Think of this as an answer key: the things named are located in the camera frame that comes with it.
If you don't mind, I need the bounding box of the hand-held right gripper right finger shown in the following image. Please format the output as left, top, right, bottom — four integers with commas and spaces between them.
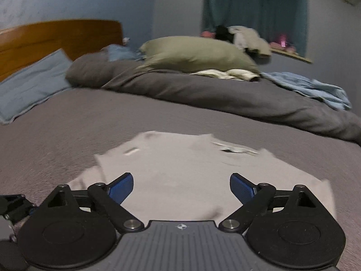
219, 172, 324, 234

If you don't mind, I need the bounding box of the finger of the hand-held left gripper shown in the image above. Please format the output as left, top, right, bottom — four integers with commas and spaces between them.
0, 194, 38, 222

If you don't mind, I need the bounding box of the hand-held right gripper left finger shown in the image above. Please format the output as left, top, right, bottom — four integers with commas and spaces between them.
39, 172, 144, 234

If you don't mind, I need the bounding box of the light grey sweater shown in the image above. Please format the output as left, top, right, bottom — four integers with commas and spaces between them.
68, 131, 337, 222

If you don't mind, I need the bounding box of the beige clothes pile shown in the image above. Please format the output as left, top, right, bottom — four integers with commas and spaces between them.
228, 25, 273, 57

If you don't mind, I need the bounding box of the dark grey duvet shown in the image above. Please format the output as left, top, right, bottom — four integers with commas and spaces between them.
65, 52, 361, 148

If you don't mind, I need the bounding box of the cream cloth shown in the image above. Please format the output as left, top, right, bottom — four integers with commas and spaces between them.
188, 68, 261, 82

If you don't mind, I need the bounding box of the blue pillow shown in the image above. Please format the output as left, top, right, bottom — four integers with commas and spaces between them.
0, 48, 74, 125

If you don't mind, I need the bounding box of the light blue blanket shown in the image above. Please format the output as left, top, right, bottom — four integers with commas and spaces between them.
261, 71, 353, 111

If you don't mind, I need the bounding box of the blue cloth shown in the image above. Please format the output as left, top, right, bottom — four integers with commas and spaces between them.
102, 44, 146, 62

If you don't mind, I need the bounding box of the olive green pillow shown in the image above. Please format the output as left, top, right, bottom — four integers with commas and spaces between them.
135, 36, 261, 75

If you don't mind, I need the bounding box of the wooden windowsill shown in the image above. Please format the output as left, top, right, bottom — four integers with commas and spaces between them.
268, 47, 314, 64

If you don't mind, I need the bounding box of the pink glowing object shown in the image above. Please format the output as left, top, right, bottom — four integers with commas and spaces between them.
269, 34, 297, 53

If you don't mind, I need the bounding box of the black cloth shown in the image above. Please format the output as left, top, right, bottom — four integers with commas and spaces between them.
215, 25, 236, 42

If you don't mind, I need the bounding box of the wooden headboard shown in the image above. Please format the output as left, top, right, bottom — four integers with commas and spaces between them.
0, 19, 124, 83

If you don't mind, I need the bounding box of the teal curtain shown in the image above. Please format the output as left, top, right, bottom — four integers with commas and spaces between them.
201, 0, 310, 57

